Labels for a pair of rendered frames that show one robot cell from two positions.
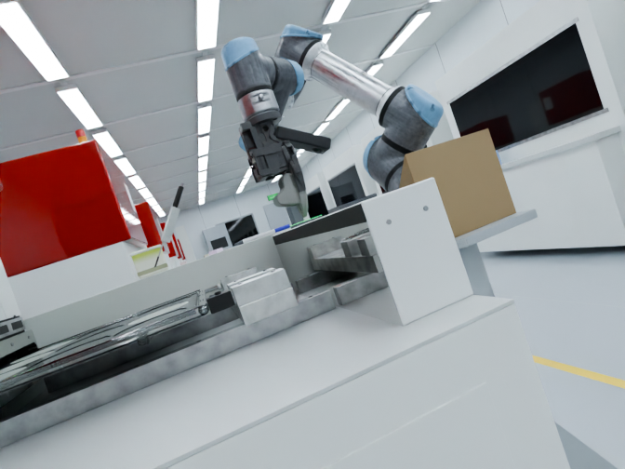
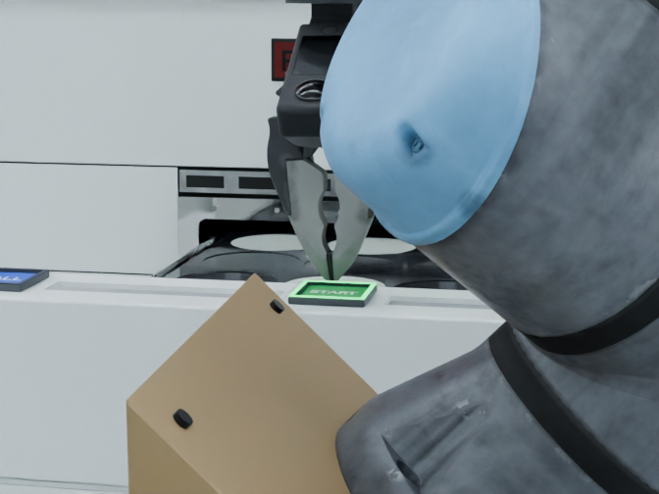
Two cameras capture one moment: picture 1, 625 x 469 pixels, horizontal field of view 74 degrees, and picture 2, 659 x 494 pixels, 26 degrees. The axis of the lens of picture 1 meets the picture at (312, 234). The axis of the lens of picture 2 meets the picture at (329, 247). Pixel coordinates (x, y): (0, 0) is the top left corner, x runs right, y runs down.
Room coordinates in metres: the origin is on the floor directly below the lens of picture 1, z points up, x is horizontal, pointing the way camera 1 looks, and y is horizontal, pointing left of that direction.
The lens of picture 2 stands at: (1.30, -0.91, 1.19)
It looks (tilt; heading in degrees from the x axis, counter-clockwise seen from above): 11 degrees down; 117
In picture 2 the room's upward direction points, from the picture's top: straight up
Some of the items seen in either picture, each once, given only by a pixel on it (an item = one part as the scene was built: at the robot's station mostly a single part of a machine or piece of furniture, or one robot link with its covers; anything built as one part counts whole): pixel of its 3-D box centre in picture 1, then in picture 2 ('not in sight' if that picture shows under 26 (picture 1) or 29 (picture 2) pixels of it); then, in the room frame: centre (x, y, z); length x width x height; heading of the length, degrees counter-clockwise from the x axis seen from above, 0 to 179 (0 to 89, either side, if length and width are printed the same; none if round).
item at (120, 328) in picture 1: (91, 339); (353, 267); (0.66, 0.39, 0.90); 0.34 x 0.34 x 0.01; 15
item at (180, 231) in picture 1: (175, 236); not in sight; (0.94, 0.30, 1.03); 0.06 x 0.04 x 0.13; 106
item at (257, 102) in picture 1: (259, 108); not in sight; (0.83, 0.02, 1.21); 0.08 x 0.08 x 0.05
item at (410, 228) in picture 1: (339, 255); (171, 380); (0.71, -0.03, 0.89); 0.55 x 0.09 x 0.14; 16
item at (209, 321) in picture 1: (180, 332); not in sight; (0.84, 0.32, 0.84); 0.50 x 0.02 x 0.03; 106
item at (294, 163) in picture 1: (293, 171); (301, 155); (0.81, -0.01, 1.07); 0.05 x 0.02 x 0.09; 16
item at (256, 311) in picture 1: (253, 297); not in sight; (0.75, 0.14, 0.87); 0.36 x 0.08 x 0.03; 16
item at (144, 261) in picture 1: (150, 261); not in sight; (1.04, 0.41, 1.00); 0.07 x 0.07 x 0.07; 19
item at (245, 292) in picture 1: (259, 286); not in sight; (0.60, 0.10, 0.89); 0.08 x 0.03 x 0.03; 106
